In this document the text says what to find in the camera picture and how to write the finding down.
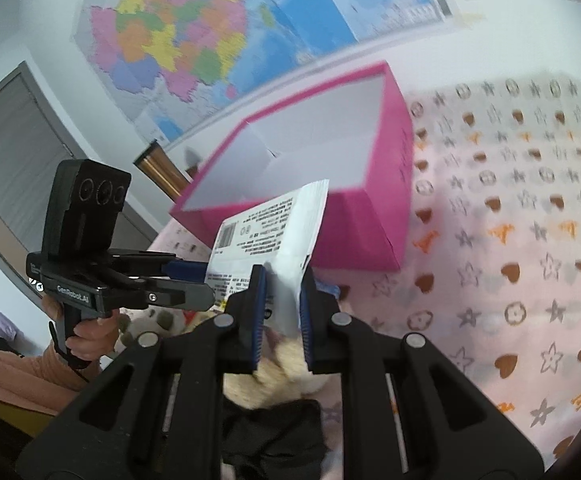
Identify person's left forearm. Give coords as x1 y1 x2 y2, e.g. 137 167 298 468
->
0 342 90 417

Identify white plastic packet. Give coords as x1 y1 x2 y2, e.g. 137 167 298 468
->
205 179 330 338

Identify copper metal bedpost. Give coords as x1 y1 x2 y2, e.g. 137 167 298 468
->
134 140 197 202

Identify black cloth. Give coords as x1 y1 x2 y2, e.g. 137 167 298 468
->
220 399 329 480

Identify pink printed bedsheet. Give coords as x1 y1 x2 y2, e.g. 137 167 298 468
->
158 75 581 480

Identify cream plush toy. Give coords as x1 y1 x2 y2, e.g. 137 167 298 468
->
115 305 332 411

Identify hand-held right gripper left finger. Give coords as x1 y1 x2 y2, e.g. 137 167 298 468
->
15 264 271 480

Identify colourful wall map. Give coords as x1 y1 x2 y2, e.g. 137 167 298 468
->
73 0 360 143

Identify pink cardboard box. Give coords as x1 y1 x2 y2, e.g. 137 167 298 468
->
169 60 415 273

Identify grey door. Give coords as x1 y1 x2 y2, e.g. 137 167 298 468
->
0 62 160 287

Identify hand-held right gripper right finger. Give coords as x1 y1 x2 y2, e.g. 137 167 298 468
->
298 265 546 480

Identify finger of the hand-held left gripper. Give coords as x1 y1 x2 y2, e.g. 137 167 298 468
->
114 276 217 312
108 249 212 286

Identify person's left hand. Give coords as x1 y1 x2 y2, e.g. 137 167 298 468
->
43 296 120 365

